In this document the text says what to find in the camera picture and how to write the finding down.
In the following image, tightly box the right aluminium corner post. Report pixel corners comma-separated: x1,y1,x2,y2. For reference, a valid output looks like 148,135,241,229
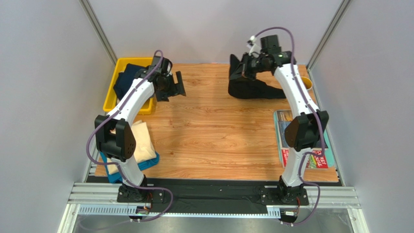
306,0,352,72

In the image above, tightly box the dark blue book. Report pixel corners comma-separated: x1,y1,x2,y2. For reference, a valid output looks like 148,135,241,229
274,110,322,152

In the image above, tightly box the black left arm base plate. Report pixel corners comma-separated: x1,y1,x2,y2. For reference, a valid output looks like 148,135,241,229
117,184,166,203

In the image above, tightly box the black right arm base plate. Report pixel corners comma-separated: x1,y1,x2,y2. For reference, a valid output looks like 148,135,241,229
259,184,309,206

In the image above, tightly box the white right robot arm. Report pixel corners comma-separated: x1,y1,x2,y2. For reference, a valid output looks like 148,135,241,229
229,35,329,187

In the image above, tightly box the aluminium corner post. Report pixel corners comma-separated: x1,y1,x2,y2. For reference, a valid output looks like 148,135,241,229
79,0,118,65
306,0,352,72

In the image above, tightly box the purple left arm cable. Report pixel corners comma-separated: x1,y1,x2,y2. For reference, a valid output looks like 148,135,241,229
85,50,174,223

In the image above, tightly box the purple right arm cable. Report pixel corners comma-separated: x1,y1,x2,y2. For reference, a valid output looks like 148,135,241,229
254,27,322,226

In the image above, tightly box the yellow rimmed mug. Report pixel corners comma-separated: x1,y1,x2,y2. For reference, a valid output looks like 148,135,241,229
301,77,313,91

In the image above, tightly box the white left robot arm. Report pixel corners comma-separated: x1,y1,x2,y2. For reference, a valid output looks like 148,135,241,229
94,55,186,190

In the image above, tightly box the navy blue folded shirt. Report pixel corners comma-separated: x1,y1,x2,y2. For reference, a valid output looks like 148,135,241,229
113,64,145,100

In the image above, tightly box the black t shirt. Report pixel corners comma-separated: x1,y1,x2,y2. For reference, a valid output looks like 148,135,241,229
228,54,287,100

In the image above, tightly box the yellow plastic bin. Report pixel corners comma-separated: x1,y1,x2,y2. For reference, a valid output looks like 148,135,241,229
103,57,157,115

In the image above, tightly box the left aluminium corner post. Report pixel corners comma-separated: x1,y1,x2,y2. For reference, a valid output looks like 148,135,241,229
79,0,118,65

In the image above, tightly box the red illustrated book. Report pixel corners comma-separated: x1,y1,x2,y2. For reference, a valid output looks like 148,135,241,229
279,148,329,169

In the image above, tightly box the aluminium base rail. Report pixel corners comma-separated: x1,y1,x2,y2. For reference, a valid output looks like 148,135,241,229
61,181,368,233

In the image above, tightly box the cream folded shirt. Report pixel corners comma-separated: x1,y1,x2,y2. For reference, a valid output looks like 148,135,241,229
103,120,157,175

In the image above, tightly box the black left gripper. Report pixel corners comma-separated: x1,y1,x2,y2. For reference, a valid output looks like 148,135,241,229
156,71,187,102

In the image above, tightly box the teal folded shirt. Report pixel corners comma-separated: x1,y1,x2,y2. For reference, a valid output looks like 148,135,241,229
100,152,160,183

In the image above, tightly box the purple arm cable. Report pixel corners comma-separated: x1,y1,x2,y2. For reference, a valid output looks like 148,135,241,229
254,27,322,226
85,50,174,223

